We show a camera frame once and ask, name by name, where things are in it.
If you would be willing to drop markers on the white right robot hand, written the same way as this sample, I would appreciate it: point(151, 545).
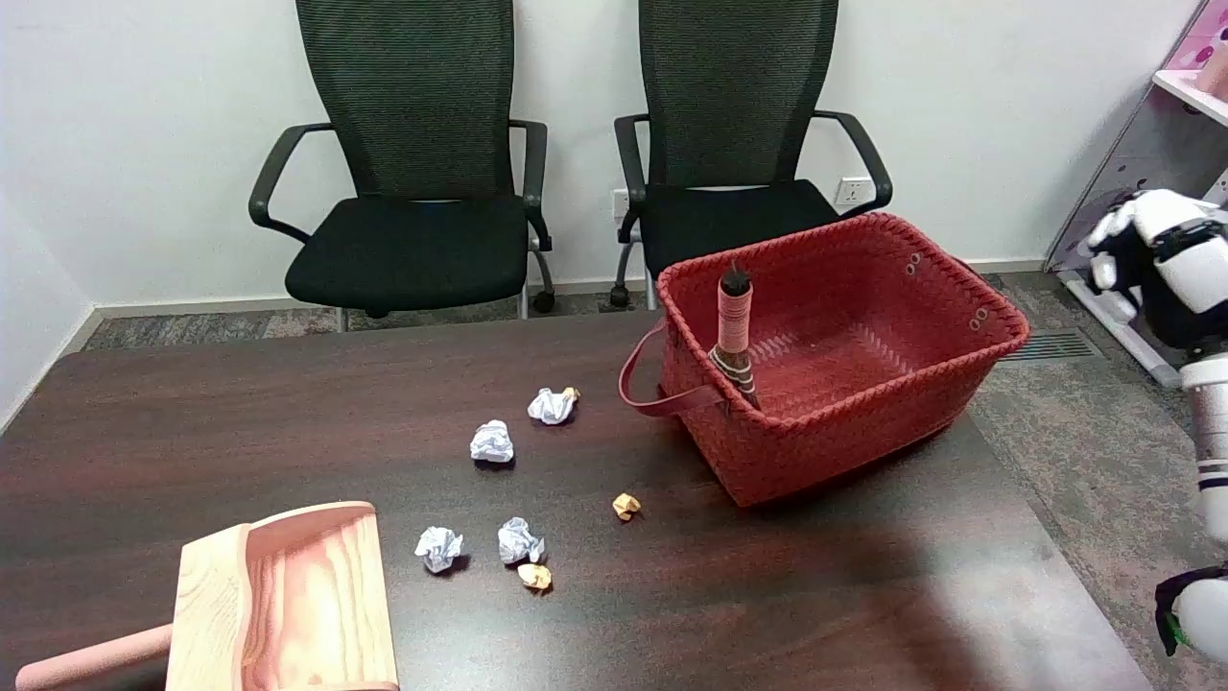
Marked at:
point(1170, 216)

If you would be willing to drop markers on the metal floor vent grille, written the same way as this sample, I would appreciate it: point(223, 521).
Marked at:
point(1053, 345)

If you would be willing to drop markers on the pink and white children's shelf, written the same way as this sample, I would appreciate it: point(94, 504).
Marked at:
point(1151, 144)

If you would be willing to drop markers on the wooden dustpan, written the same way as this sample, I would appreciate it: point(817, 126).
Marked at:
point(307, 595)

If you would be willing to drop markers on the black mesh office chair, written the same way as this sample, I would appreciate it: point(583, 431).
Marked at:
point(413, 245)
point(729, 96)

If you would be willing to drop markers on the red woven basket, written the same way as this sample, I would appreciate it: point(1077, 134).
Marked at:
point(815, 441)

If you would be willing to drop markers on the white wall socket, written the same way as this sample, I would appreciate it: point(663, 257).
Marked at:
point(620, 205)
point(852, 191)

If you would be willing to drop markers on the pink cylinder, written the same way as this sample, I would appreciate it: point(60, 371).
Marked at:
point(1216, 69)

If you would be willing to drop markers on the white crumpled paper ball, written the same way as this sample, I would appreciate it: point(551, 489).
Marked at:
point(519, 541)
point(438, 549)
point(492, 441)
point(550, 407)

